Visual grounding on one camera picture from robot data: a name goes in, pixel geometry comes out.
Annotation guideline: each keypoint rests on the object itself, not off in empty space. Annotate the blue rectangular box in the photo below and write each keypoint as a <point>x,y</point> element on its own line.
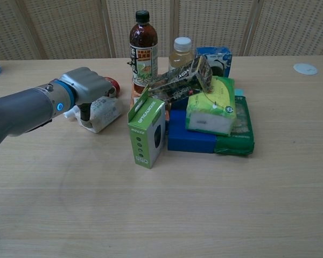
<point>188,139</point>

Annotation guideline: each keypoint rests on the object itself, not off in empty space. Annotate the white face tissue pack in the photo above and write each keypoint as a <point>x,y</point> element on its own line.
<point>106,114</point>

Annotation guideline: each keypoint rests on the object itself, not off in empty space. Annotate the woven folding screen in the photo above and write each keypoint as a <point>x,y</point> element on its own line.
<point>70,27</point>

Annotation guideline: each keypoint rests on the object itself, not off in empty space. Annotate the small blue block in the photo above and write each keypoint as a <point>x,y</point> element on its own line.
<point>239,92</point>

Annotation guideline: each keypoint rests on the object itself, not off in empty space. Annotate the white round lid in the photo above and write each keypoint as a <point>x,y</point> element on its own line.
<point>305,68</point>

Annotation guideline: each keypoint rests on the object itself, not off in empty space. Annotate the yellow drink bottle white cap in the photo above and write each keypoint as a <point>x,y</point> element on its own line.
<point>179,57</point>

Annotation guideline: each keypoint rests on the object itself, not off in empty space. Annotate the orange flat box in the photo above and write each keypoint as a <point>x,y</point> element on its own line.
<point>134,98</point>

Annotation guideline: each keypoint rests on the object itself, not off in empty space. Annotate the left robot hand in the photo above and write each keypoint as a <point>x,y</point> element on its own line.
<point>86,86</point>

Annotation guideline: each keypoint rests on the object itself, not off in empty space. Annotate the green optical mouse box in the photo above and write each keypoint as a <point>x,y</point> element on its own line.
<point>144,134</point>

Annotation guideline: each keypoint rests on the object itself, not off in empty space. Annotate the blue and white carton box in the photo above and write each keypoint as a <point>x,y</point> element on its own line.
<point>220,59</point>

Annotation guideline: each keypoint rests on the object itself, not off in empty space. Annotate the dark green snack package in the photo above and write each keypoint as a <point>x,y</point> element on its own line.
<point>238,131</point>

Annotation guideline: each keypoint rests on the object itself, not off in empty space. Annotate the red ketchup squeeze bottle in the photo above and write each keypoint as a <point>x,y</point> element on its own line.
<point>114,84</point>

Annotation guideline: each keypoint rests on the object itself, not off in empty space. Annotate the yellow green tissue pack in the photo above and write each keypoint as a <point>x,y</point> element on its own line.
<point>212,107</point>

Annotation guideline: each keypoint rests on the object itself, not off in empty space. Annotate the dark tea bottle green cap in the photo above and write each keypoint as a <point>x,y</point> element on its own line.
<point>143,56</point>

